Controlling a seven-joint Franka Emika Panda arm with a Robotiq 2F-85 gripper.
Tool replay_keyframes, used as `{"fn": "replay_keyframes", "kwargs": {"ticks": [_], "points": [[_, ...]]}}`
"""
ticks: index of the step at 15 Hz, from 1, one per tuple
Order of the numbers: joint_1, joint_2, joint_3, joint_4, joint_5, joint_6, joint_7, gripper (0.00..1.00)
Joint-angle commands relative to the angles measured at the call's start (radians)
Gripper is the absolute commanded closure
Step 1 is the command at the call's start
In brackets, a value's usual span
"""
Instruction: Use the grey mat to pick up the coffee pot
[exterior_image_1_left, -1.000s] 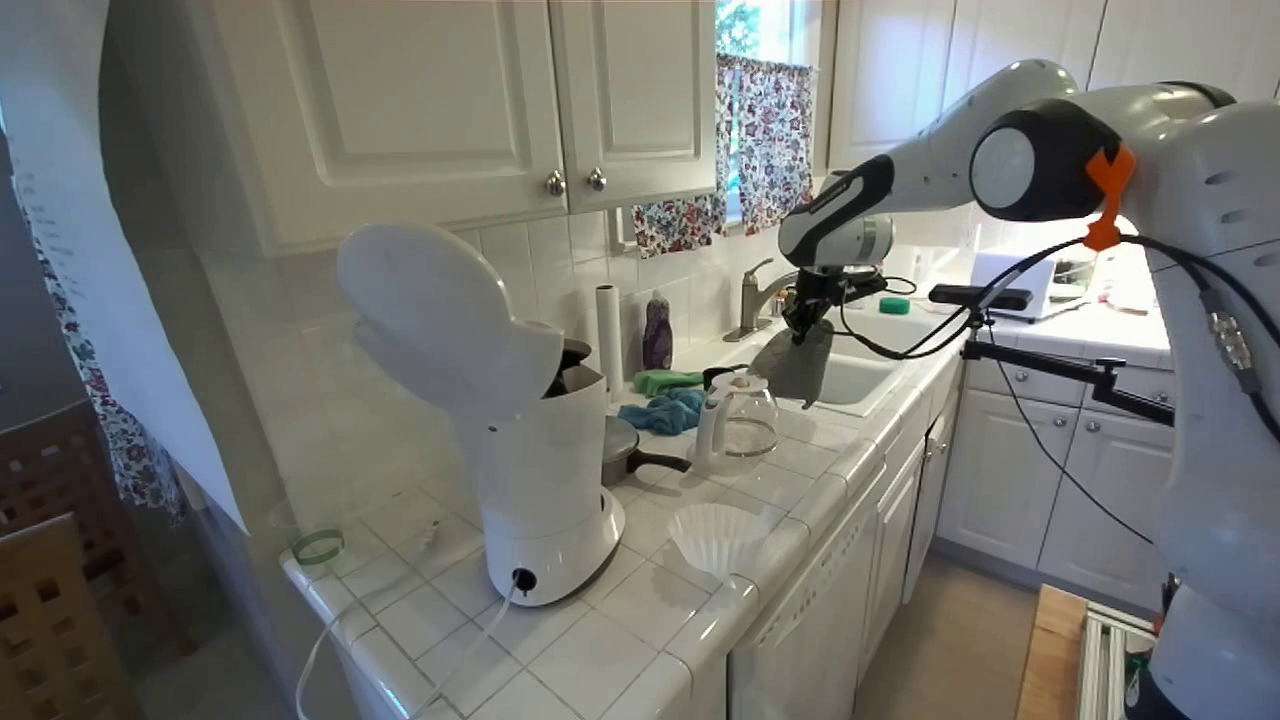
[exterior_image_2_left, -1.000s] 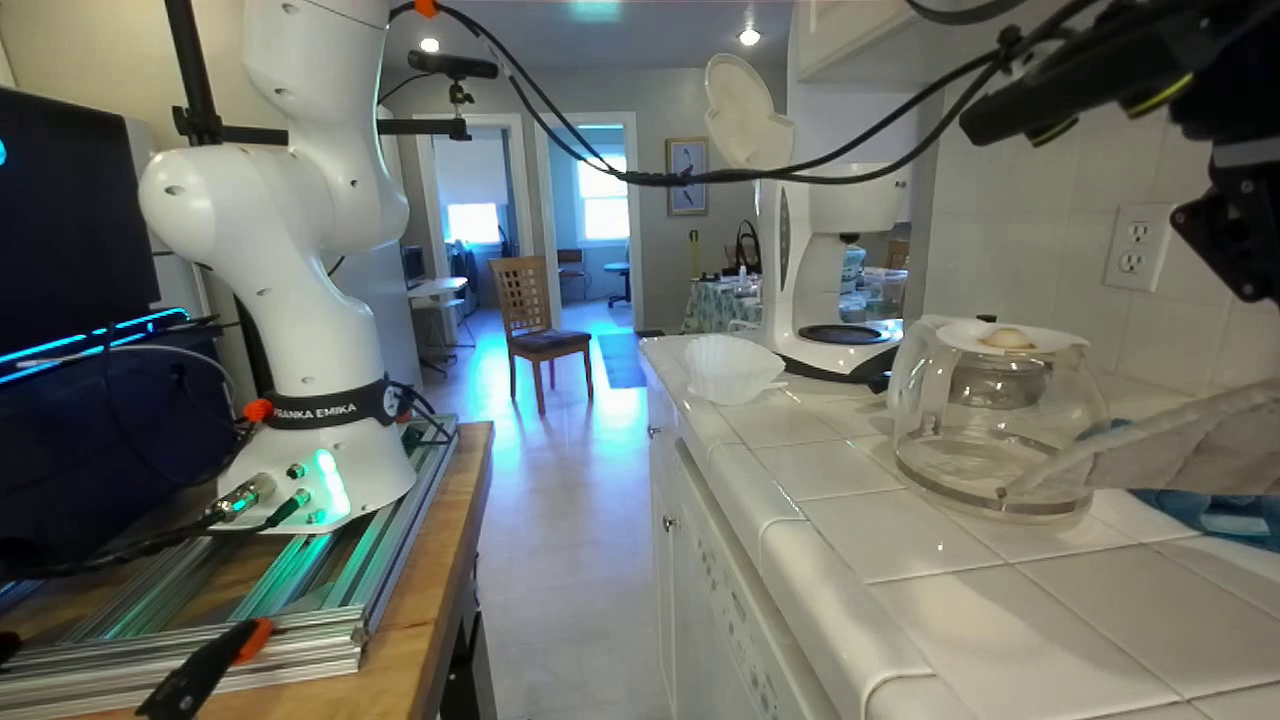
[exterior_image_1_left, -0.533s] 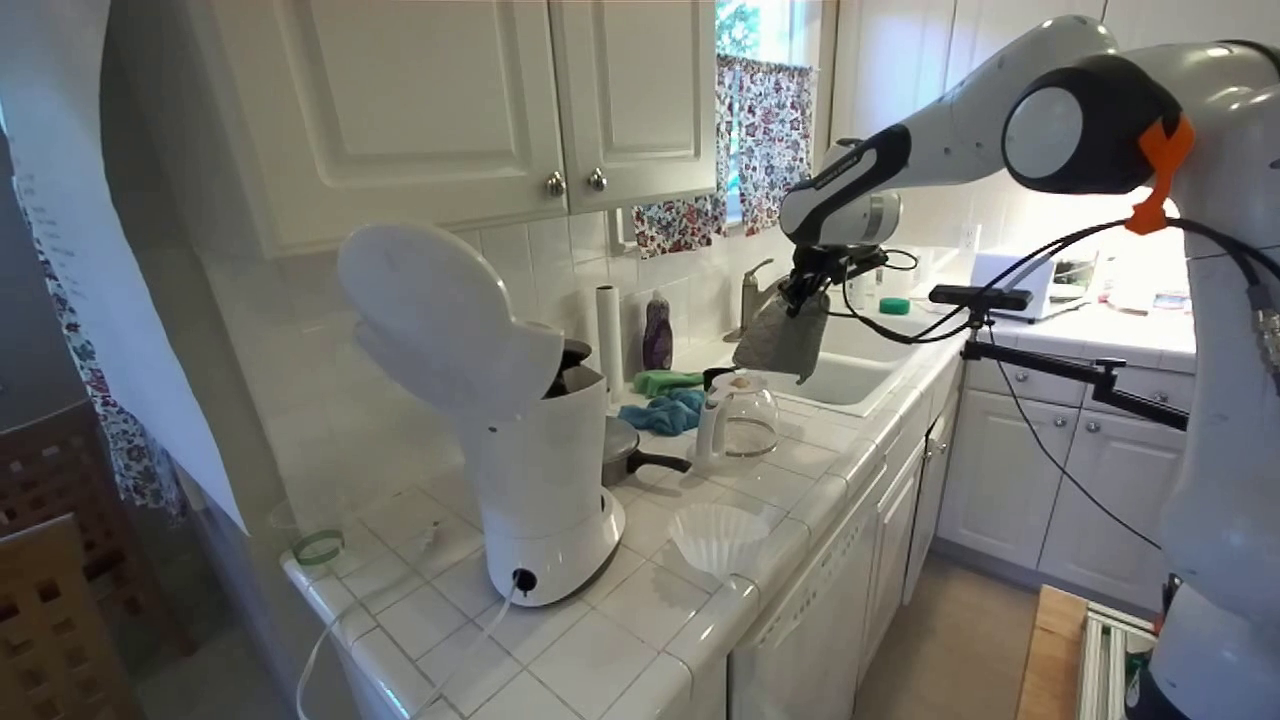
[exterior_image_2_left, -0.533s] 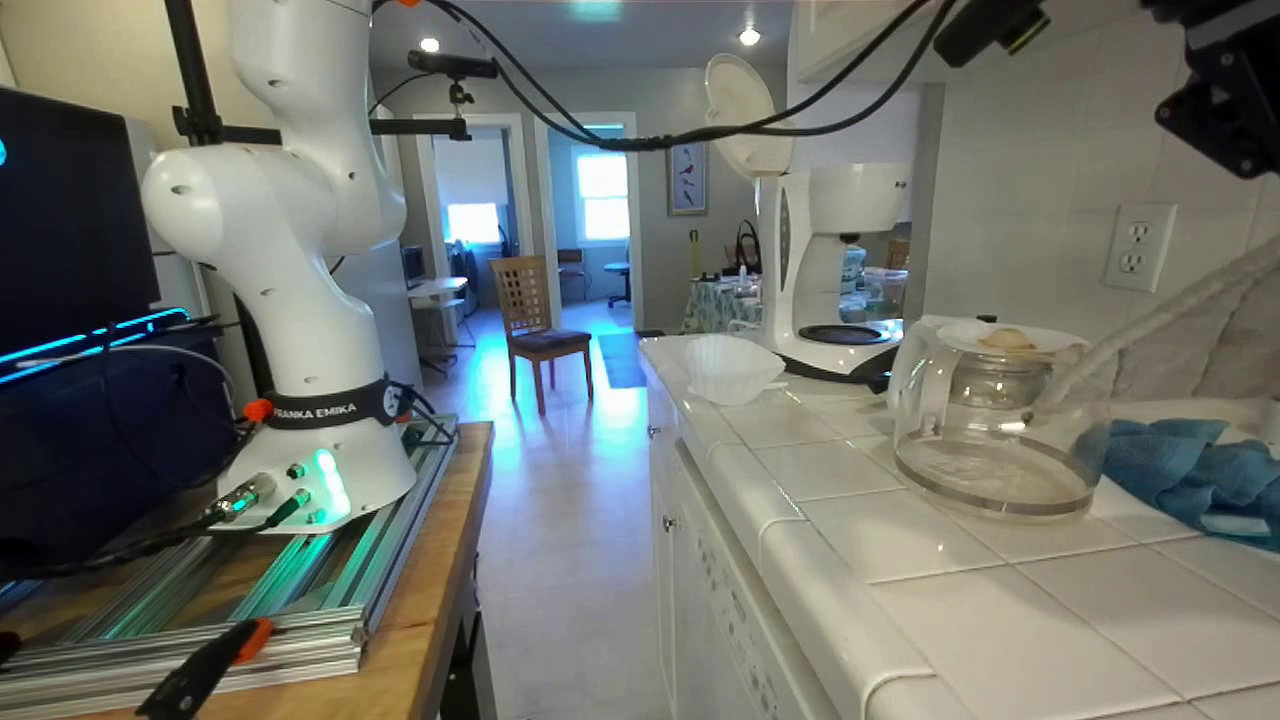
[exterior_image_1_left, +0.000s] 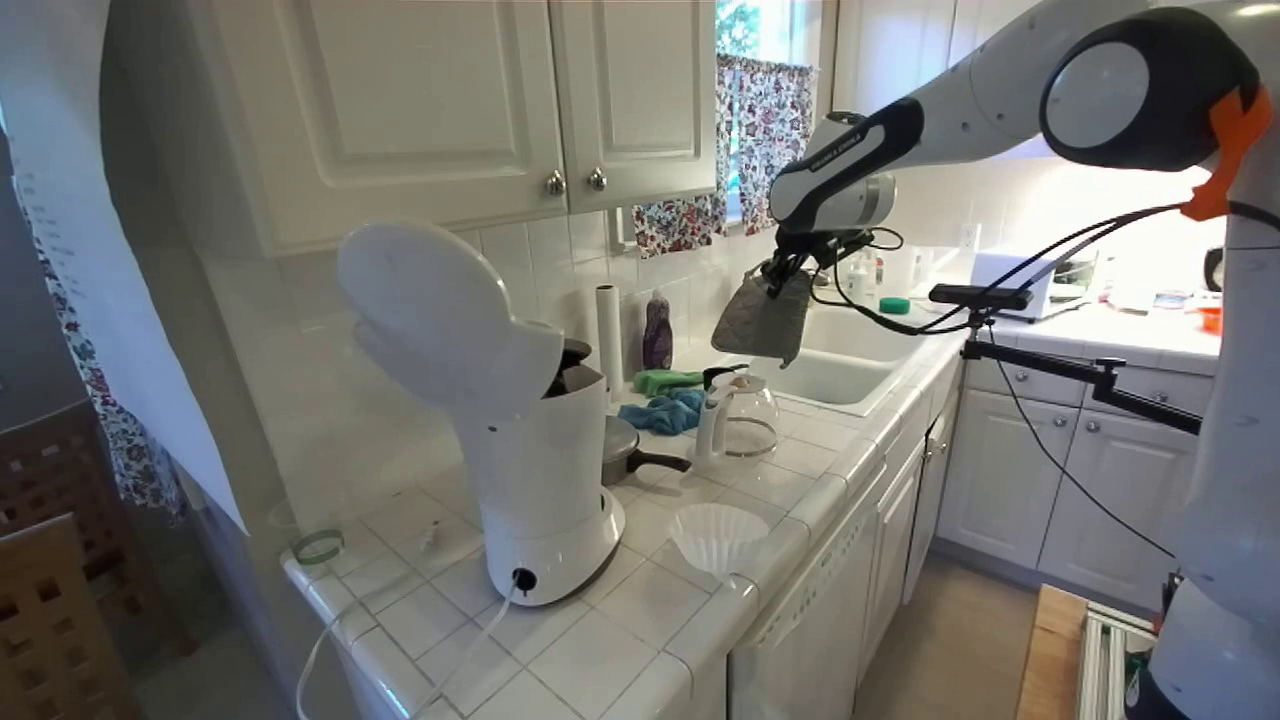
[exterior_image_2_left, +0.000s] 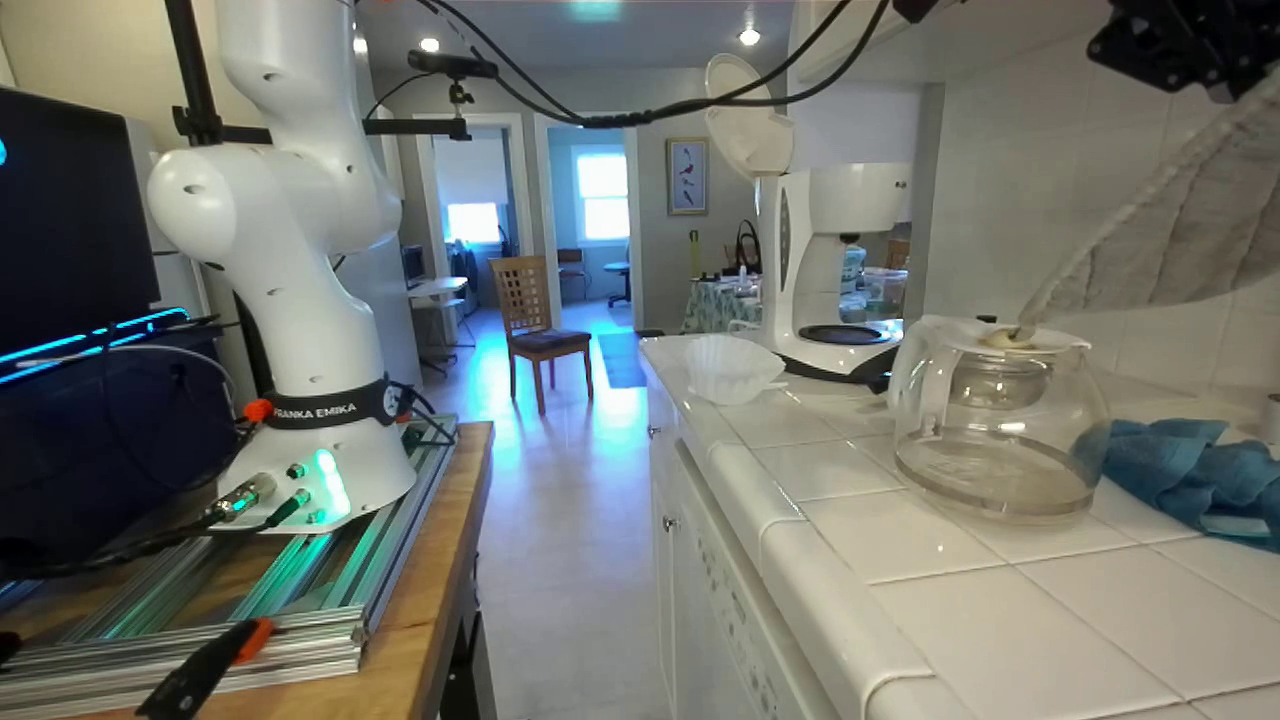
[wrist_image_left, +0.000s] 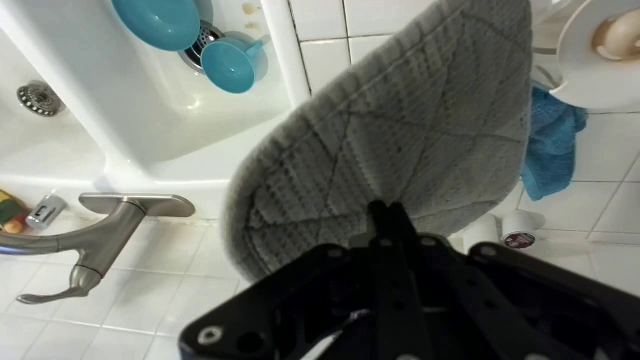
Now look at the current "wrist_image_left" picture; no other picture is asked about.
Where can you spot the metal sink drain strainer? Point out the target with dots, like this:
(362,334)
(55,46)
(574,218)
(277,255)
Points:
(39,101)

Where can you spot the coffee pod dark label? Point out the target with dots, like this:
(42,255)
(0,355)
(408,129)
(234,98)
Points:
(522,231)

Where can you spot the brushed metal faucet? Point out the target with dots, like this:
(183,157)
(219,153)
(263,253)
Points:
(100,241)

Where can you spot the grey quilted mat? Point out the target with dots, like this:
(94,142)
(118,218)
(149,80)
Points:
(401,121)

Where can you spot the blue cloth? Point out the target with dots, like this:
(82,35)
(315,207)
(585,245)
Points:
(550,146)

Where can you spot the small silver stopper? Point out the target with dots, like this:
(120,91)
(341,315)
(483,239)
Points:
(47,212)

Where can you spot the blue cup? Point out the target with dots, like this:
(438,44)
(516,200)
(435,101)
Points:
(230,67)

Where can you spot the white sink basin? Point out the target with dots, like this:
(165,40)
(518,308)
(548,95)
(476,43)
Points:
(133,121)

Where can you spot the yellow green sponge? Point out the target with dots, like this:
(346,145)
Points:
(10,212)

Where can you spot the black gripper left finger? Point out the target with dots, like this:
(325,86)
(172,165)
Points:
(300,300)

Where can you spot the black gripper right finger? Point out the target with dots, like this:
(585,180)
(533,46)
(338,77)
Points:
(507,306)

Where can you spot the blue bowl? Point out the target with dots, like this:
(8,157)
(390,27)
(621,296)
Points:
(157,23)

